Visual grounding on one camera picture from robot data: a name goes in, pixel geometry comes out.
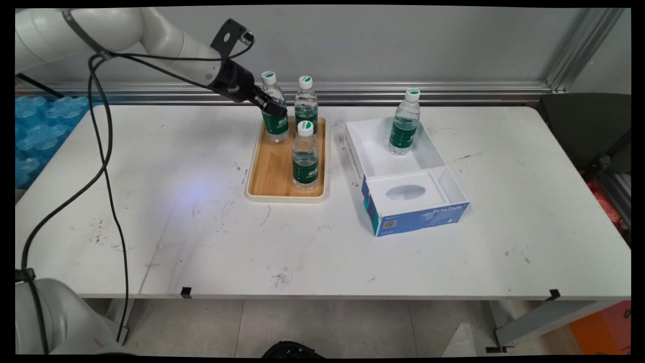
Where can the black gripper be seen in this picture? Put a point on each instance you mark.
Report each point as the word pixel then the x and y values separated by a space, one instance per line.
pixel 234 80

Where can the green label water bottle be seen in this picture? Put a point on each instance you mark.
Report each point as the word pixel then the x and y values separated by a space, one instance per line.
pixel 306 108
pixel 404 126
pixel 305 161
pixel 276 128

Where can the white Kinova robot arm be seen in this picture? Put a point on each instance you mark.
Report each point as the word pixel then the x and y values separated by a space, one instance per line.
pixel 50 30

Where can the bamboo tray white rim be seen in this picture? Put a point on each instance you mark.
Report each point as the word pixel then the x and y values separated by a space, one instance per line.
pixel 272 171

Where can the blue white cardboard box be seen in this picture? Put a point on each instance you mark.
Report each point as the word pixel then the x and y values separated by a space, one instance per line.
pixel 418 217

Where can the black tape piece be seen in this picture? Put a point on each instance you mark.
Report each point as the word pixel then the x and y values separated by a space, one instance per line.
pixel 554 295
pixel 186 292

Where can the blue shrink-wrapped bottle pack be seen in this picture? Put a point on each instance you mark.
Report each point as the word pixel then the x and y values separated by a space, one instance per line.
pixel 45 131

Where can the black round base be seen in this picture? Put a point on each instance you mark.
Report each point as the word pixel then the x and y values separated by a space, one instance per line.
pixel 292 350

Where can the grey table leg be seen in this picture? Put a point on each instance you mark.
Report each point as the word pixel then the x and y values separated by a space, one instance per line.
pixel 123 317
pixel 544 317

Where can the dark grey chair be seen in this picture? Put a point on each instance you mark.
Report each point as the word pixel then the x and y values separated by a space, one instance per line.
pixel 584 126

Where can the red packaging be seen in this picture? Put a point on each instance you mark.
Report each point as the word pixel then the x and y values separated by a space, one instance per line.
pixel 607 206

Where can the orange box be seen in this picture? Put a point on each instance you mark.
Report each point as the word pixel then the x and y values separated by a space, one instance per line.
pixel 602 330

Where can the horizontal aluminium rail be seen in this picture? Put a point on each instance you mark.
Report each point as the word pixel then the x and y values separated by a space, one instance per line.
pixel 403 93

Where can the slanted aluminium post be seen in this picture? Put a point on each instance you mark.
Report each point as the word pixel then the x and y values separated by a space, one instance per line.
pixel 584 48

